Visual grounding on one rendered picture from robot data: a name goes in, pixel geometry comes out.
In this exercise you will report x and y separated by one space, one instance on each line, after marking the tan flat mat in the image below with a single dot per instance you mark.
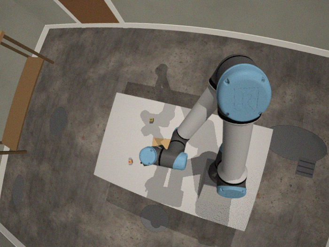
158 141

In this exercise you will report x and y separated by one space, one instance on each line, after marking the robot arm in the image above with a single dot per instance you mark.
241 92

